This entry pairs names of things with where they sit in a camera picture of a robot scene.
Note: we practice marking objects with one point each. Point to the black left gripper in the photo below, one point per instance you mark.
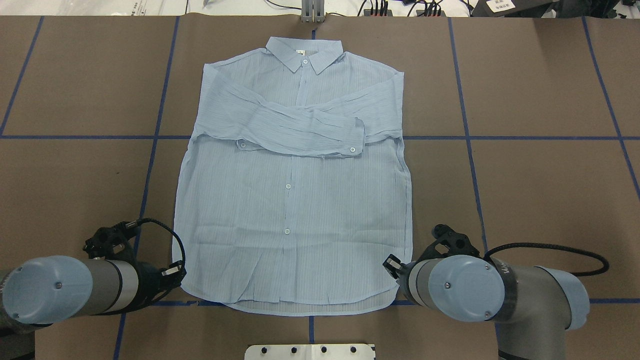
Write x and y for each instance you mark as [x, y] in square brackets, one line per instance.
[149, 283]

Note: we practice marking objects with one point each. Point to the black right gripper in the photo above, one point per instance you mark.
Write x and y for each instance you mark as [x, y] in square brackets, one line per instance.
[403, 278]

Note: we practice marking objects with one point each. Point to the light blue button-up shirt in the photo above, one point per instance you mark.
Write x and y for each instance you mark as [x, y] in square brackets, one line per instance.
[294, 188]

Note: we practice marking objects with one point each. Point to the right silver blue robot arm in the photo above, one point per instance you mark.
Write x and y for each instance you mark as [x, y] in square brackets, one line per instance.
[533, 307]

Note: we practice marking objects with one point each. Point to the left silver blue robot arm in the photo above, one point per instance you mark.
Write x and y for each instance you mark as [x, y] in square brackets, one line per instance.
[47, 290]

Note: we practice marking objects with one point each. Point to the black power strip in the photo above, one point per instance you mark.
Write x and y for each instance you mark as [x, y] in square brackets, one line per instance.
[375, 8]
[430, 9]

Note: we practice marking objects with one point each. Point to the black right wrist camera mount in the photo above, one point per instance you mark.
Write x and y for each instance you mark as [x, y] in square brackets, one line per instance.
[448, 242]

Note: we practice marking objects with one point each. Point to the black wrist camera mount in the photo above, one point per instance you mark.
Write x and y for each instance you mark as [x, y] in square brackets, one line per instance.
[112, 243]
[448, 242]

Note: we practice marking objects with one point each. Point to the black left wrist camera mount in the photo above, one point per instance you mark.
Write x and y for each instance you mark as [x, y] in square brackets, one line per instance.
[112, 243]

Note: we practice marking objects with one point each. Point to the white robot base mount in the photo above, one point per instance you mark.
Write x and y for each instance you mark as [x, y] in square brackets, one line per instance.
[331, 351]

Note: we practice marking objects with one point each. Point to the aluminium frame post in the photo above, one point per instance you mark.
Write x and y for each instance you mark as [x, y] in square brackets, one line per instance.
[313, 11]

